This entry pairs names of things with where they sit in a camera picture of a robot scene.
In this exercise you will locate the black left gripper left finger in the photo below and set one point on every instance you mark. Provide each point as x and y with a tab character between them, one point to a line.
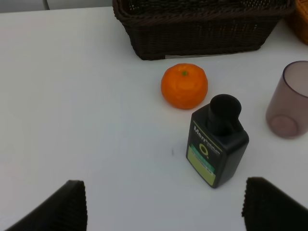
64	210

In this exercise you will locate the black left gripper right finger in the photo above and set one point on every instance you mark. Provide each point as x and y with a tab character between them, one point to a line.
267	208

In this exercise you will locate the purple translucent plastic cup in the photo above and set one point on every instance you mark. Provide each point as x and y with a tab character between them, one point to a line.
287	112

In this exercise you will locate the black pump bottle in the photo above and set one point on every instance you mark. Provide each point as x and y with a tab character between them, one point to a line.
217	140

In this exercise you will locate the orange mandarin fruit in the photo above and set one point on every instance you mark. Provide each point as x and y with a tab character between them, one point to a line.
184	86

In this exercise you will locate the orange wicker basket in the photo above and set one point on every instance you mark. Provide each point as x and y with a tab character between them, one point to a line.
298	20

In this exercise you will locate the dark brown wicker basket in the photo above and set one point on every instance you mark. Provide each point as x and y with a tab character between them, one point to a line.
161	28

